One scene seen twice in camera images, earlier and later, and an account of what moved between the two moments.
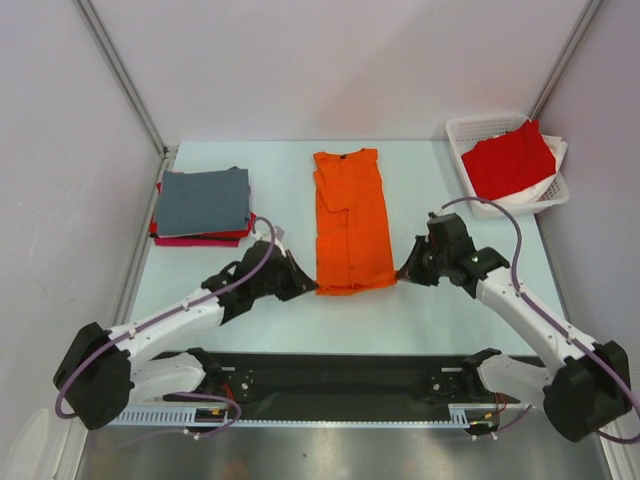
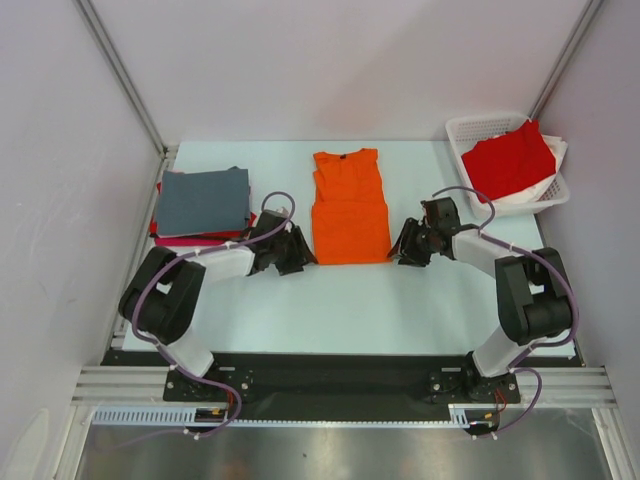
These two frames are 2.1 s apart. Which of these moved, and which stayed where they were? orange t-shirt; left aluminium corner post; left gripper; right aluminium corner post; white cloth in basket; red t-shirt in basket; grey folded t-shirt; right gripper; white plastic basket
Moved: right gripper; left gripper; orange t-shirt
Stayed: red t-shirt in basket; grey folded t-shirt; white cloth in basket; left aluminium corner post; white plastic basket; right aluminium corner post
